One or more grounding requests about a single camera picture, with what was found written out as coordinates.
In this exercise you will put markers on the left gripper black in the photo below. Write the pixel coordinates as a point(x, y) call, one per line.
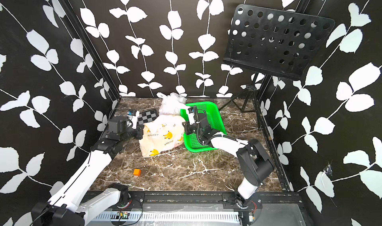
point(139, 135)

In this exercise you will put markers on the white knotted plastic bag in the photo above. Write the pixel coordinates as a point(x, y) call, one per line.
point(171, 104)

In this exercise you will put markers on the yellow banana print plastic bag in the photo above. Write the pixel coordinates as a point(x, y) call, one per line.
point(164, 133)

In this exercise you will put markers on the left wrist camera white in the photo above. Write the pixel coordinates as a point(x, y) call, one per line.
point(133, 115)

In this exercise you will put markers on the green perforated plastic basket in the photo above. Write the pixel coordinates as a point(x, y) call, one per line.
point(209, 114)

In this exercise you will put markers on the black white checkerboard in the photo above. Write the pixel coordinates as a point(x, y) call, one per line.
point(148, 116)

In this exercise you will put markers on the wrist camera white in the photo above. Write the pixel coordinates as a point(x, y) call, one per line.
point(192, 114)
point(133, 115)

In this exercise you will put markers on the small orange cube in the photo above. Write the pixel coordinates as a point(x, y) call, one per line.
point(137, 172)

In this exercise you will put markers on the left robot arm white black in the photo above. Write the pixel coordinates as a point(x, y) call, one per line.
point(66, 208)

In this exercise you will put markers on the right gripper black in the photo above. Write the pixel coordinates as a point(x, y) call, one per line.
point(188, 127)

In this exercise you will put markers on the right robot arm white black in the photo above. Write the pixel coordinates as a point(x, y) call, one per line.
point(255, 163)

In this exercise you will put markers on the white slotted cable duct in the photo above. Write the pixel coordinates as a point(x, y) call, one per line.
point(137, 216)

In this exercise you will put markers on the black perforated music stand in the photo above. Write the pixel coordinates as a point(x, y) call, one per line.
point(273, 43)

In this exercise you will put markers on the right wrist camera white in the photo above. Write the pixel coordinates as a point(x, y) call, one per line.
point(192, 114)

